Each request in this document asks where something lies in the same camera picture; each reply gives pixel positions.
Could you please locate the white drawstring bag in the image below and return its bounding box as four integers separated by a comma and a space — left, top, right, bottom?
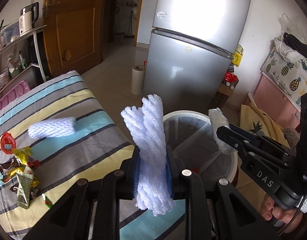
273, 36, 304, 62

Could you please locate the cardboard box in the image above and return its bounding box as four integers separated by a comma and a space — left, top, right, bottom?
208, 84, 234, 110

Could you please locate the white pineapple print cloth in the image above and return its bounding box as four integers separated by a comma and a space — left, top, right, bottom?
263, 47, 307, 105

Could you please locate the short white foam net sleeve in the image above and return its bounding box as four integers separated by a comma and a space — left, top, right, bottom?
28, 116, 76, 139

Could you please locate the small red green scrap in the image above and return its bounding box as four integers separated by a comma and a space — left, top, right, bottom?
42, 194, 53, 208

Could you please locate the clear storage box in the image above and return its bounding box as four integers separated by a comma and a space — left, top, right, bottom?
2, 20, 20, 43

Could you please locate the person's right hand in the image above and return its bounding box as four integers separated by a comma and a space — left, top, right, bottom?
260, 194, 302, 230

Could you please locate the white round trash bin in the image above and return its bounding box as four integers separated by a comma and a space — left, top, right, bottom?
162, 110, 240, 188

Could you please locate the clear plastic bag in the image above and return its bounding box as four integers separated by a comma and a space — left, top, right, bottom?
280, 14, 297, 34

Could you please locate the yellow pineapple print cloth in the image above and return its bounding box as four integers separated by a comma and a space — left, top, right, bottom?
241, 102, 285, 140

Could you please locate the black bag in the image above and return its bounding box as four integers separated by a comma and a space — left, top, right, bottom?
283, 32, 307, 63

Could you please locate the pink plastic tray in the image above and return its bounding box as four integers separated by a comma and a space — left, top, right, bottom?
0, 80, 31, 117

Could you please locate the black appliance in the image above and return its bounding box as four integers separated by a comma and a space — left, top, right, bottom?
27, 34, 50, 80

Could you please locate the gold snack wrapper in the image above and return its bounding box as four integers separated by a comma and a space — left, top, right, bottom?
13, 147, 40, 169

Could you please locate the pink cabinet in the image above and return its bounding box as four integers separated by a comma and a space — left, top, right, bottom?
253, 72, 301, 140

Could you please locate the wooden door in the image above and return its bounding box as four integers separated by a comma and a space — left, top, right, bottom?
42, 0, 105, 77

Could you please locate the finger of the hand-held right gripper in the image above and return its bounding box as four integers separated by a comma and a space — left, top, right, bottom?
233, 142, 291, 170
216, 125, 297, 156

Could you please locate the white shelf rack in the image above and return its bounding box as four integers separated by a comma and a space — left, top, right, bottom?
0, 25, 48, 100

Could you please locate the silver refrigerator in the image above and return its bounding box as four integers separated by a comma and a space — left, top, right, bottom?
143, 0, 254, 115

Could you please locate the brown snack wrapper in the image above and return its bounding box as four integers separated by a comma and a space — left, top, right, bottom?
0, 161, 21, 183

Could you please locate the striped bed sheet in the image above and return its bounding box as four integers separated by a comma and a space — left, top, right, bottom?
0, 70, 186, 240

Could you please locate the clear plastic wrapper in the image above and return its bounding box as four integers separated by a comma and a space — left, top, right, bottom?
208, 108, 237, 155

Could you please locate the white electric kettle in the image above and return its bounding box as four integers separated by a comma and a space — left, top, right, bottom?
20, 2, 39, 37

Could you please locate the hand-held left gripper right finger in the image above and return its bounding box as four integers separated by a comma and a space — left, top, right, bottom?
165, 146, 281, 240

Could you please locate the red round lid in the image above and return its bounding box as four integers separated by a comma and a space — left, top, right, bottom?
1, 132, 17, 154

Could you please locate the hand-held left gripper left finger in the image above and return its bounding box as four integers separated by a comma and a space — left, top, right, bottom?
24, 146, 141, 240

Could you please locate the yellow packet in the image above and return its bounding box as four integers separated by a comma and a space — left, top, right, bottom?
231, 44, 244, 67

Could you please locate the red plastic bag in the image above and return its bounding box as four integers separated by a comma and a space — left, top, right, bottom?
223, 70, 239, 83

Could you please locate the clear plastic bin liner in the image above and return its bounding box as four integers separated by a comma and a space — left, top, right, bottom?
165, 114, 235, 180

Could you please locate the white paper roll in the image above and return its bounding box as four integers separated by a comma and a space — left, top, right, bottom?
132, 65, 146, 95

